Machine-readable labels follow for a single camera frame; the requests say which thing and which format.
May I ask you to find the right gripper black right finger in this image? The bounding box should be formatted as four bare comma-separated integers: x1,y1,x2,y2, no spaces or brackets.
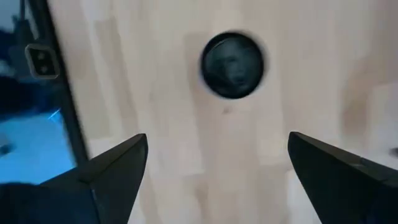
287,131,398,224

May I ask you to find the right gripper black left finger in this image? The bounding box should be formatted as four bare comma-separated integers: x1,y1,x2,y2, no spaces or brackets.
0,133,149,224

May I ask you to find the black aluminium table frame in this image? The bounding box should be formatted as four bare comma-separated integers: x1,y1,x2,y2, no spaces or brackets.
18,0,93,170

